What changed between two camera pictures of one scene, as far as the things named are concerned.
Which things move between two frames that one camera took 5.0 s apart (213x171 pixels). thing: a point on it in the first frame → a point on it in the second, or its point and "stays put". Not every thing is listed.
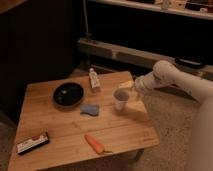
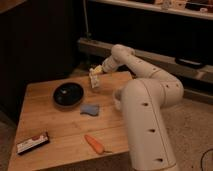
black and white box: (31, 143) stays put
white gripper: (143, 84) → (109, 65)
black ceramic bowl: (69, 94) stays put
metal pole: (87, 34) stays put
